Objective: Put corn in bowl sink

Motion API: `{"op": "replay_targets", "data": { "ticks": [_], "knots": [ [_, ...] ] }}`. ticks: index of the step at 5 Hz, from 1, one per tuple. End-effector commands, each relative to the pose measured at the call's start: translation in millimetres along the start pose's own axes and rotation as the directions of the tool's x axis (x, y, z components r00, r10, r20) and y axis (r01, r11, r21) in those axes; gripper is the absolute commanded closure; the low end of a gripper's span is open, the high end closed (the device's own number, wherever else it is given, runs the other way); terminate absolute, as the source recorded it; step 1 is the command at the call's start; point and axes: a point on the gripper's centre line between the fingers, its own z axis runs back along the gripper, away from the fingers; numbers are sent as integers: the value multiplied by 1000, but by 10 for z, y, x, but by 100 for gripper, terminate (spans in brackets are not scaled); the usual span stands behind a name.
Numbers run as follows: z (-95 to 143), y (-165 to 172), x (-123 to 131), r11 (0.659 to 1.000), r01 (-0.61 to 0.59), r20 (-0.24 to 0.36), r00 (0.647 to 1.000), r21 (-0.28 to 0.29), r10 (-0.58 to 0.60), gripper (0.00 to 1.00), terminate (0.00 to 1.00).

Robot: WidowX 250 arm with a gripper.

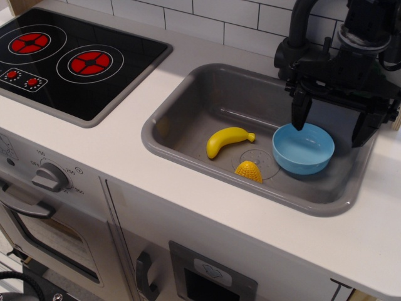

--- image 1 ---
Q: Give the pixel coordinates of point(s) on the black toy stovetop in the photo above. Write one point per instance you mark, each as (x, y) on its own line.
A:
(72, 69)

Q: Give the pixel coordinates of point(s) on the toy oven door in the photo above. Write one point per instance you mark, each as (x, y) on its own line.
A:
(73, 243)

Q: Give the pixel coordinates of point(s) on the grey oven door handle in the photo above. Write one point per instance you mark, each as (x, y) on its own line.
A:
(40, 210)

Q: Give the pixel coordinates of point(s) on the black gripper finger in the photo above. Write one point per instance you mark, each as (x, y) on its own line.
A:
(300, 108)
(367, 124)

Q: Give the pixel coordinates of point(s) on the grey dispenser panel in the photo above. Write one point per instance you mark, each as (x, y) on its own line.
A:
(200, 278)

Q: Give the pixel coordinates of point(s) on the yellow toy banana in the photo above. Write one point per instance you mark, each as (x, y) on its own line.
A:
(224, 137)

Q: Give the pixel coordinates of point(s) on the light blue plastic bowl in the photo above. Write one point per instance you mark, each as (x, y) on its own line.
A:
(302, 152)

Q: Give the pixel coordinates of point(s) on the dark grey toy faucet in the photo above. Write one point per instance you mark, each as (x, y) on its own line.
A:
(296, 47)

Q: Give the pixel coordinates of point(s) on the yellow toy corn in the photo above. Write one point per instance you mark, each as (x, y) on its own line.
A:
(249, 170)

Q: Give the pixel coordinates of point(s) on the grey cabinet door handle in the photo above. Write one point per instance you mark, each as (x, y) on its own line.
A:
(145, 277)

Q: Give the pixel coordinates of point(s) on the grey toy sink basin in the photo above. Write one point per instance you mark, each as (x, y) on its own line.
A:
(216, 96)

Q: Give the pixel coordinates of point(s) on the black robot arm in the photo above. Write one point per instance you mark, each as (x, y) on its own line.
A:
(370, 43)

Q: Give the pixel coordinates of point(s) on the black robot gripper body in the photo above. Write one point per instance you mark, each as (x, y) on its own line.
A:
(346, 81)

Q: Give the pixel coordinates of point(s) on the grey oven temperature knob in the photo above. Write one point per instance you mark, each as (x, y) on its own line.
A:
(50, 177)

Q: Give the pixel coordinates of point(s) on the green toy bell pepper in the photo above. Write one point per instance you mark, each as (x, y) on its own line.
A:
(377, 70)

